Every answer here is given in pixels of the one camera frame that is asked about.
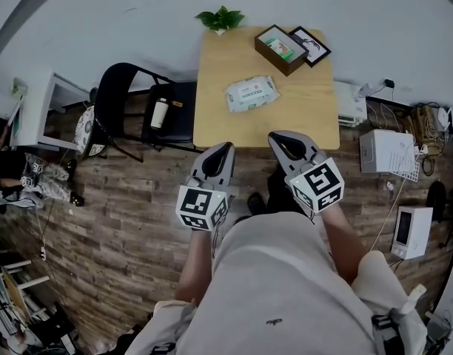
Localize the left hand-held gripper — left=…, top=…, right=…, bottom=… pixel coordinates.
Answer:
left=175, top=141, right=236, bottom=233

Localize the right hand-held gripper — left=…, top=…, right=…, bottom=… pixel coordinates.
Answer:
left=267, top=130, right=346, bottom=215

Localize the white wet wipes pack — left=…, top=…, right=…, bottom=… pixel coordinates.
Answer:
left=224, top=74, right=281, bottom=113

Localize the person's left forearm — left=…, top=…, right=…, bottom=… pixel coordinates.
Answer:
left=173, top=229, right=217, bottom=307

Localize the person's right forearm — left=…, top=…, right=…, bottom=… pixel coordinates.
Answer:
left=321, top=207, right=369, bottom=286

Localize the person's right leg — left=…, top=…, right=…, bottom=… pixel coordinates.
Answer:
left=265, top=160, right=311, bottom=218

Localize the person's leg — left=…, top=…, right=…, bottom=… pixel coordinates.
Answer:
left=246, top=192, right=269, bottom=218
left=265, top=160, right=311, bottom=218

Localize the person's left leg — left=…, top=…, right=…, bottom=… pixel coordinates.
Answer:
left=246, top=192, right=269, bottom=218

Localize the white radiator unit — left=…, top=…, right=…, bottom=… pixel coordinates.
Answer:
left=333, top=81, right=369, bottom=128

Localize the white bottle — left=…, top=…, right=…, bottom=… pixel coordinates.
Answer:
left=150, top=98, right=170, bottom=131

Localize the white box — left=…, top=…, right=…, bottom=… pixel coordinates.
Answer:
left=358, top=129, right=417, bottom=175

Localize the dark wooden box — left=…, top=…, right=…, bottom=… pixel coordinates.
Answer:
left=254, top=24, right=309, bottom=77

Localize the black framed antler picture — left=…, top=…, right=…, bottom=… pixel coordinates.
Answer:
left=288, top=26, right=332, bottom=69

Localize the green tissue packet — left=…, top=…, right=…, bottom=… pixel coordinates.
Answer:
left=265, top=37, right=296, bottom=60

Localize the black folding chair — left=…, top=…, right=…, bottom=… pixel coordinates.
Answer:
left=94, top=62, right=205, bottom=163

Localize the person's white shirt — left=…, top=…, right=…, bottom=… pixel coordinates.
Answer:
left=124, top=211, right=429, bottom=355

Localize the round patterned cushion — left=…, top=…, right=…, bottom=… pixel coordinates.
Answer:
left=75, top=105, right=107, bottom=158

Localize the white microwave appliance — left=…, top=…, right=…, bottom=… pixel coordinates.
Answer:
left=391, top=205, right=434, bottom=261

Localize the green potted plant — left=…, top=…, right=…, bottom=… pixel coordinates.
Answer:
left=194, top=5, right=246, bottom=36

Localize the white cabinet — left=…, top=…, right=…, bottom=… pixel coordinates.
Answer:
left=10, top=72, right=91, bottom=153

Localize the small green plant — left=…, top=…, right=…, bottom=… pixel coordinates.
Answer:
left=10, top=78, right=30, bottom=98

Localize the wooden rack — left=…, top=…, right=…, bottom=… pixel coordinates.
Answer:
left=0, top=259, right=52, bottom=333

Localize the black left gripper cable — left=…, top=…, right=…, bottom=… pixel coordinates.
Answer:
left=210, top=223, right=221, bottom=259

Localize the white wire grid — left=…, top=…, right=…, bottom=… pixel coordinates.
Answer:
left=389, top=149, right=422, bottom=183

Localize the crate of cables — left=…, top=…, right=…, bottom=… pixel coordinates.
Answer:
left=411, top=104, right=453, bottom=152

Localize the black harness strap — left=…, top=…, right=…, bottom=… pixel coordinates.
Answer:
left=370, top=314, right=402, bottom=355

